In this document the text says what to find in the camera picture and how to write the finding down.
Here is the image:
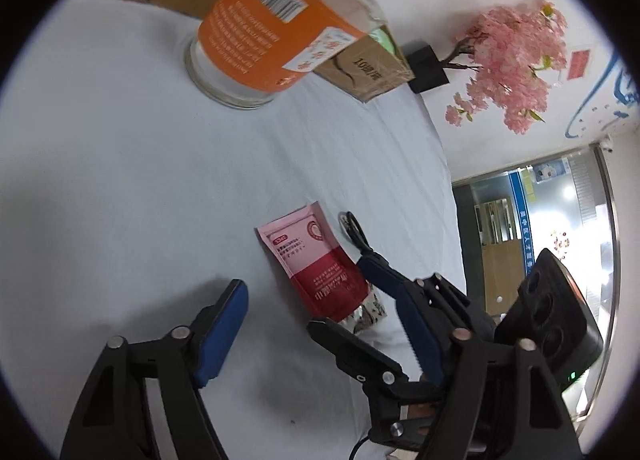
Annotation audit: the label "black cable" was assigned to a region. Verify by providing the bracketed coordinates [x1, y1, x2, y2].
[348, 435, 381, 460]

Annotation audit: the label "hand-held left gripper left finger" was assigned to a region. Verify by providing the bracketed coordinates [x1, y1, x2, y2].
[60, 279, 249, 460]

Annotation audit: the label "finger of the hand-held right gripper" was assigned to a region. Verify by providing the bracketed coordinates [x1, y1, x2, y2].
[306, 317, 444, 447]
[356, 254, 496, 341]

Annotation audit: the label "brown cardboard box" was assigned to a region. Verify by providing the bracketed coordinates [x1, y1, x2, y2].
[75, 0, 417, 104]

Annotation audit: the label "black scissors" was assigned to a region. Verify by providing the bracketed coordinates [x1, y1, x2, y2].
[339, 211, 374, 255]

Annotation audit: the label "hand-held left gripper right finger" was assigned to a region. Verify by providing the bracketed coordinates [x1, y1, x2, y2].
[395, 287, 583, 460]

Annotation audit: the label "red wall sign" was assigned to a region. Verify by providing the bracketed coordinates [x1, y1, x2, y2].
[567, 50, 592, 81]

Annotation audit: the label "glass door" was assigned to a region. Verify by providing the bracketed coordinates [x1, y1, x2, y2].
[451, 142, 618, 421]

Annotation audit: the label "black plant pot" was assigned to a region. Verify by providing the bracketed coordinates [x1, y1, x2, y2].
[405, 42, 449, 93]

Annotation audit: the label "orange carton box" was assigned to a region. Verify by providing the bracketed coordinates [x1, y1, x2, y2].
[197, 0, 372, 93]

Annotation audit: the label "clear glass jar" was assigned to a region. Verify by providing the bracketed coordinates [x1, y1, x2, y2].
[184, 0, 391, 111]

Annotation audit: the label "blue wall decal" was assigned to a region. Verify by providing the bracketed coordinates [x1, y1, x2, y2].
[564, 52, 640, 141]

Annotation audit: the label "white tablecloth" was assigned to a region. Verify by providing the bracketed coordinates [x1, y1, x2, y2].
[0, 0, 468, 460]

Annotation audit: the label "pink and red wipes packet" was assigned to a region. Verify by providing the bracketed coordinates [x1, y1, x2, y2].
[256, 201, 372, 323]

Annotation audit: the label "pink artificial blossom tree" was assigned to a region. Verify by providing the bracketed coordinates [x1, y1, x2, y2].
[445, 0, 571, 134]

